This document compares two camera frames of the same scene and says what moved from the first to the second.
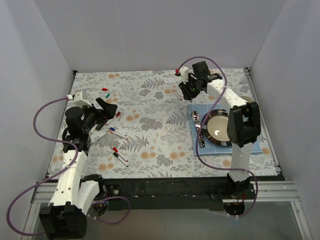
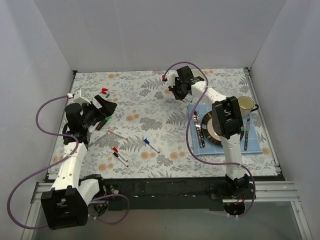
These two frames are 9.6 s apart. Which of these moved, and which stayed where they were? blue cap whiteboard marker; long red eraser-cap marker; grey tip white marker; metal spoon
Moved: blue cap whiteboard marker
Stayed: long red eraser-cap marker; grey tip white marker; metal spoon
